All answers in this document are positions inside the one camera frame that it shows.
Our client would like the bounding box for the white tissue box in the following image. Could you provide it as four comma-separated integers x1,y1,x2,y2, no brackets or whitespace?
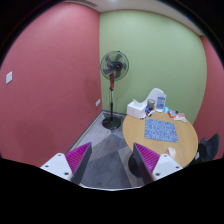
127,100,146,119

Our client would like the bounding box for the black standing pedestal fan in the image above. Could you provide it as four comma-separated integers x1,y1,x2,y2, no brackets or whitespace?
100,51,129,130

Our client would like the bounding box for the orange white packet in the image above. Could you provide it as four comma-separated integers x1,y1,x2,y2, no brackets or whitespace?
174,113,187,123

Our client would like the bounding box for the blue patterned mouse pad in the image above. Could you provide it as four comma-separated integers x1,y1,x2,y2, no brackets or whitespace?
144,118,178,143

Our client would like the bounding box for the black office chair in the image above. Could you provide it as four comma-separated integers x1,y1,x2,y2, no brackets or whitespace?
191,134,220,165

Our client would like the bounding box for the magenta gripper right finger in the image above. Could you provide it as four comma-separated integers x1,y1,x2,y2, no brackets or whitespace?
132,142,184,186

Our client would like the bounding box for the blue white box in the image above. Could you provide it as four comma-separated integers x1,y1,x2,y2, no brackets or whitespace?
156,96,166,112

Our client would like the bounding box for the black table base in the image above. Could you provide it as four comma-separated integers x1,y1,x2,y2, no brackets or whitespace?
128,155,141,178

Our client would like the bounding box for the beige computer mouse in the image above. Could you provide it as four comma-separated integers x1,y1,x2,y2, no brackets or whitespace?
168,147,176,159

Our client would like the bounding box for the white wall socket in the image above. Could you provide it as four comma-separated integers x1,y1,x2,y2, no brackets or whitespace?
95,99,101,107

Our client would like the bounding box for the dark round tin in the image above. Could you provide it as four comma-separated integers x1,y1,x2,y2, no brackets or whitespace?
147,99,155,109

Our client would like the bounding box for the white wall switch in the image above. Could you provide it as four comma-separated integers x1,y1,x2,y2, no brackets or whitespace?
6,71,12,84

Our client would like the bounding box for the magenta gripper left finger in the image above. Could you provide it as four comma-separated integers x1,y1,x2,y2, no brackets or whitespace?
40,141,93,186

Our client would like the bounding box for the round wooden table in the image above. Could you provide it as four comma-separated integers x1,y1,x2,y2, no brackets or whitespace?
122,112,198,167

